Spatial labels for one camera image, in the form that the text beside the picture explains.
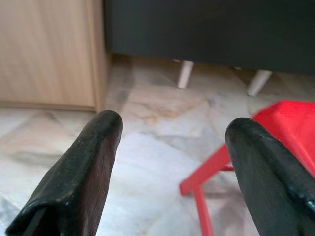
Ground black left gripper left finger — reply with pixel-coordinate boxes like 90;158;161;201
6;110;123;236

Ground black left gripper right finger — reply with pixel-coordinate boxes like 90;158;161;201
225;118;315;236

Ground red plastic stool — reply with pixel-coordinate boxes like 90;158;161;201
179;100;315;236

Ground white console leg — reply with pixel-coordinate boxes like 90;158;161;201
247;69;273;97
177;60;194;89

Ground light wooden cabinet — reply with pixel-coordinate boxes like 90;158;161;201
0;0;113;113

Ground black low console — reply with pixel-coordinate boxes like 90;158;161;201
104;0;315;74

